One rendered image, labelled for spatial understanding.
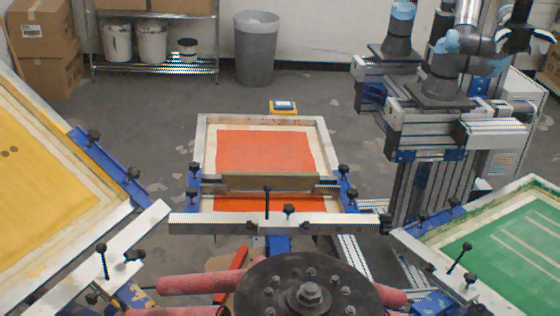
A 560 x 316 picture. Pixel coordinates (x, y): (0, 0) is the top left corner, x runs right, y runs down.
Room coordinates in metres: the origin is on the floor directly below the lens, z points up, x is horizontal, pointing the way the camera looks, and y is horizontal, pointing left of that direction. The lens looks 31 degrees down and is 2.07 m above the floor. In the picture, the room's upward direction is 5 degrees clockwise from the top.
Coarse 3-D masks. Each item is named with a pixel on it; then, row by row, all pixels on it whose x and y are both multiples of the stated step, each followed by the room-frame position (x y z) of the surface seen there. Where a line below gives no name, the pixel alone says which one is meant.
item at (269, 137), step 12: (264, 132) 2.05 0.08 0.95; (276, 132) 2.06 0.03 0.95; (288, 132) 2.07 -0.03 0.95; (300, 132) 2.08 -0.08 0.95; (300, 144) 1.97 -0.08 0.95; (300, 156) 1.87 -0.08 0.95; (312, 156) 1.87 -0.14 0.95; (312, 168) 1.78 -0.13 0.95; (276, 204) 1.51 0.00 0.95; (300, 204) 1.52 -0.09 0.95; (312, 204) 1.53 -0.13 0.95
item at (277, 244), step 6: (270, 240) 1.21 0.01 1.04; (276, 240) 1.21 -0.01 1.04; (282, 240) 1.21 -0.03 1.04; (270, 246) 1.18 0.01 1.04; (276, 246) 1.18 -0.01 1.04; (282, 246) 1.18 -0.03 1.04; (288, 246) 1.19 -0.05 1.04; (270, 252) 1.15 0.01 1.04; (276, 252) 1.16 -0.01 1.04; (282, 252) 1.16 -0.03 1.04
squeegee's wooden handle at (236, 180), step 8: (224, 176) 1.52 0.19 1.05; (232, 176) 1.53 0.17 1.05; (240, 176) 1.53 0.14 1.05; (248, 176) 1.53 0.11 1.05; (256, 176) 1.54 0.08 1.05; (264, 176) 1.54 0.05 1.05; (272, 176) 1.54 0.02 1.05; (280, 176) 1.55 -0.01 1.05; (288, 176) 1.55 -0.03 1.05; (296, 176) 1.56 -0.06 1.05; (304, 176) 1.56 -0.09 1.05; (312, 176) 1.56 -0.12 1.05; (232, 184) 1.53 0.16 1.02; (240, 184) 1.53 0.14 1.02; (248, 184) 1.53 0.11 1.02; (256, 184) 1.54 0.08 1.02; (264, 184) 1.54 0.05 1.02; (272, 184) 1.54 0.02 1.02; (280, 184) 1.55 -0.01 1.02; (288, 184) 1.55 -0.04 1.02; (296, 184) 1.56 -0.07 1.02; (304, 184) 1.56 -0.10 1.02; (312, 184) 1.56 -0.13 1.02
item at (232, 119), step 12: (204, 120) 2.05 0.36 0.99; (216, 120) 2.09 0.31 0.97; (228, 120) 2.10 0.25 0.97; (240, 120) 2.11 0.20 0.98; (252, 120) 2.11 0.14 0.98; (264, 120) 2.12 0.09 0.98; (276, 120) 2.13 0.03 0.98; (288, 120) 2.13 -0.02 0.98; (300, 120) 2.14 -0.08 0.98; (312, 120) 2.15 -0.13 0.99; (204, 132) 1.94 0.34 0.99; (324, 132) 2.03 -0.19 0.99; (324, 144) 1.92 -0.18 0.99; (336, 168) 1.74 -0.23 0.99
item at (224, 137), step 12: (228, 132) 2.02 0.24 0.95; (240, 132) 2.03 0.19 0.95; (252, 132) 2.04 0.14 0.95; (228, 144) 1.91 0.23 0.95; (216, 156) 1.81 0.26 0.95; (228, 156) 1.81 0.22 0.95; (216, 168) 1.72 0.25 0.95; (228, 168) 1.72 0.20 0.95; (216, 204) 1.48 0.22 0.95; (228, 204) 1.49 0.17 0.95; (240, 204) 1.49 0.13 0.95; (252, 204) 1.50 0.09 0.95; (264, 204) 1.50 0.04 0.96
